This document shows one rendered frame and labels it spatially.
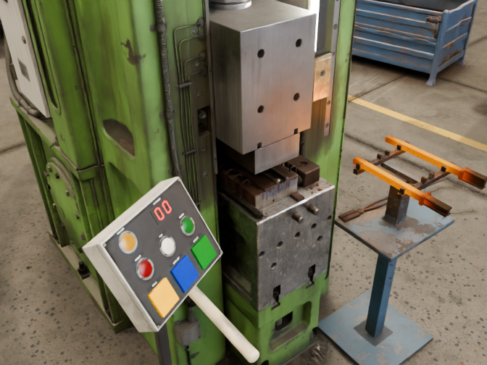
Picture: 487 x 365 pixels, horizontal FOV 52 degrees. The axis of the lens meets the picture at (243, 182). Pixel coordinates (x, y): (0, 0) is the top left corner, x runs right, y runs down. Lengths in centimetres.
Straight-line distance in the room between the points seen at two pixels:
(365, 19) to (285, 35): 407
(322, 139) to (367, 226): 40
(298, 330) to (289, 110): 111
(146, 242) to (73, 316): 150
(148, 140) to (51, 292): 158
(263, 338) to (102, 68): 125
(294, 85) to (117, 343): 157
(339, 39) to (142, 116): 83
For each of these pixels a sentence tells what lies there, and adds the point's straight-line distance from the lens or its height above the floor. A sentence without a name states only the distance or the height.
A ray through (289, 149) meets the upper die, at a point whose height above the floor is 111.
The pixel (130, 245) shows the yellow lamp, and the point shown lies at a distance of 131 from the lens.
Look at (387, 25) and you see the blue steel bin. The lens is 550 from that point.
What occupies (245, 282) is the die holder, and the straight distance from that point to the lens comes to 206.
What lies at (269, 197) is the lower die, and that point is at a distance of 180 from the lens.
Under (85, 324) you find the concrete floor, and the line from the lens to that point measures 275.
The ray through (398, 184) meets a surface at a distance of 188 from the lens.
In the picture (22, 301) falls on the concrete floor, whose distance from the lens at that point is 299.
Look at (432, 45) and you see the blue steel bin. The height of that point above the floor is 38.
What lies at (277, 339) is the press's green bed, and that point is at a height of 16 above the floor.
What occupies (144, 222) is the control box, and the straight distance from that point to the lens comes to 135.
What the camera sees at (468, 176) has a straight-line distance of 202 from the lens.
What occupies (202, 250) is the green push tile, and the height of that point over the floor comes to 102.
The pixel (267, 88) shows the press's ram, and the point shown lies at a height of 137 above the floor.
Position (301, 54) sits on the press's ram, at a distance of 164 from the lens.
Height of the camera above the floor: 199
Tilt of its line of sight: 34 degrees down
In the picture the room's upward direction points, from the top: 1 degrees counter-clockwise
